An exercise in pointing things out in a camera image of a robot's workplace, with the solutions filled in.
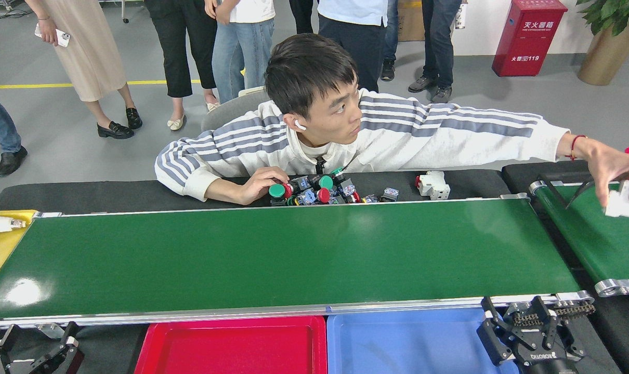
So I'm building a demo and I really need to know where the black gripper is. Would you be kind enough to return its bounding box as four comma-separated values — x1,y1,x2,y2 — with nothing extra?
477,297,585,374

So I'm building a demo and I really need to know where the white circuit breaker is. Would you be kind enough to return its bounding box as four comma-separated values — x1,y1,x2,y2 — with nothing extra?
416,171,450,201
605,179,629,224

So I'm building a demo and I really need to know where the narrow green conveyor belt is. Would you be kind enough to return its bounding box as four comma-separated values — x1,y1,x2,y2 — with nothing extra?
529,179,629,298

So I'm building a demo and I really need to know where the blue plastic tray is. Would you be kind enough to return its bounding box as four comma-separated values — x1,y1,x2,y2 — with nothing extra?
326,308,520,374

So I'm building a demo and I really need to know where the red plastic tray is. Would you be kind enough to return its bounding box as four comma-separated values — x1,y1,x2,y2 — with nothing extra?
134,315,328,374

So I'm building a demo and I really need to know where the wide green conveyor belt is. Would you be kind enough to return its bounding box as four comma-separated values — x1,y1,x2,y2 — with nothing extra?
0,193,596,334

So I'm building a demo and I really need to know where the person's left hand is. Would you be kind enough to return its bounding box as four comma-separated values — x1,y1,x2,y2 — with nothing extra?
587,143,629,208

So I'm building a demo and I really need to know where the person's right hand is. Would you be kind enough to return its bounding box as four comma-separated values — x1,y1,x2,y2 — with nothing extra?
240,166,290,206

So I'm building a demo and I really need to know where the seated person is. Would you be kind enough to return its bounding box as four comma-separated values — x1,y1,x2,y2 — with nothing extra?
155,33,591,203

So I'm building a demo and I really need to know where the grey chair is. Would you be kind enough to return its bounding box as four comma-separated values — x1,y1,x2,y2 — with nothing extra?
201,86,271,133

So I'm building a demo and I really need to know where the potted green plant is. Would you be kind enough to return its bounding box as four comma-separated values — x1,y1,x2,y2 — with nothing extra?
576,0,629,86

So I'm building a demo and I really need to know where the red fire extinguisher cabinet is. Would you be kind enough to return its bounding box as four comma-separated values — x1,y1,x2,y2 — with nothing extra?
492,0,568,77

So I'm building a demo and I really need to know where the white smartphone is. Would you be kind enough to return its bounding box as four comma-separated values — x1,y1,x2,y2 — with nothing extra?
34,23,71,48

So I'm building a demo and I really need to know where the brown cardboard box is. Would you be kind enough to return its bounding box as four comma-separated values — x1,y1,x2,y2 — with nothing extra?
398,0,425,42

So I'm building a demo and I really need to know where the black drive chain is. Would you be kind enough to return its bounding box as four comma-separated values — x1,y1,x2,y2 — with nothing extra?
512,304,596,327

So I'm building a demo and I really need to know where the red bracelet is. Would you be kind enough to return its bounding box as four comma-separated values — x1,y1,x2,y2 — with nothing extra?
565,135,588,162

